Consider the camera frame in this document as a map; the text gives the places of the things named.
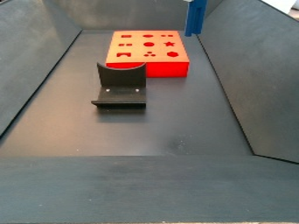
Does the blue two-pronged peg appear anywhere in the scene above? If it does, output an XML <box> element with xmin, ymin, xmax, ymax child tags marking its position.
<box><xmin>184</xmin><ymin>0</ymin><xmax>209</xmax><ymax>37</ymax></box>

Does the black curved holder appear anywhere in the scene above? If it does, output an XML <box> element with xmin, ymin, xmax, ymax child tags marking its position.
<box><xmin>91</xmin><ymin>64</ymin><xmax>146</xmax><ymax>108</ymax></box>

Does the red shape-sorting board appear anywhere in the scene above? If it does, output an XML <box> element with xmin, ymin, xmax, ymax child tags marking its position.
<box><xmin>106</xmin><ymin>31</ymin><xmax>190</xmax><ymax>78</ymax></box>

